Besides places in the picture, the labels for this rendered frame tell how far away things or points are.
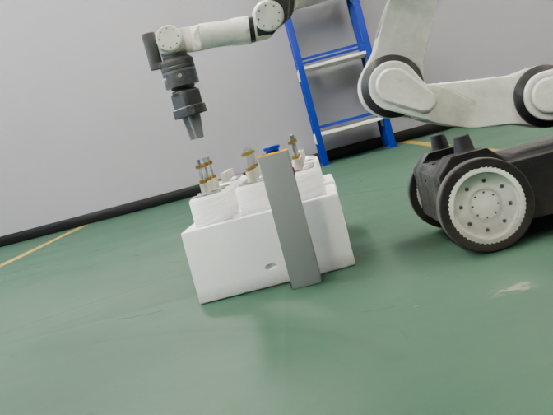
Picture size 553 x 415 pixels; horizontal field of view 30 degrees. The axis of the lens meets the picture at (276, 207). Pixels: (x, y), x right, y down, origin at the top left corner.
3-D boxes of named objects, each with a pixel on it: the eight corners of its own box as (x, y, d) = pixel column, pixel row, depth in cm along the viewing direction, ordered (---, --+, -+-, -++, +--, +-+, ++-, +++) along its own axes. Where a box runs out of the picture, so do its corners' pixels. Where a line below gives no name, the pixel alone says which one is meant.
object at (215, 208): (250, 259, 255) (231, 188, 254) (216, 270, 251) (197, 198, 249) (234, 259, 264) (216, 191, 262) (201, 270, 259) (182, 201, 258)
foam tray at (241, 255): (350, 245, 287) (334, 183, 286) (355, 265, 248) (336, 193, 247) (216, 280, 289) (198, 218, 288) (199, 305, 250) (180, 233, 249)
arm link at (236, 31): (212, 48, 270) (285, 39, 270) (211, 50, 260) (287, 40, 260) (206, 6, 268) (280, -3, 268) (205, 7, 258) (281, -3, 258)
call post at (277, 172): (322, 277, 243) (288, 149, 240) (322, 282, 236) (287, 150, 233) (293, 285, 243) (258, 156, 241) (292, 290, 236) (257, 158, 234)
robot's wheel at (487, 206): (540, 237, 219) (517, 146, 218) (546, 240, 215) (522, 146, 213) (448, 261, 220) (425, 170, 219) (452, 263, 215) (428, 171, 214)
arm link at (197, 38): (161, 56, 271) (212, 49, 271) (158, 53, 262) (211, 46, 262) (158, 31, 270) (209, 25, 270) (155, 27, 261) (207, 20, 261)
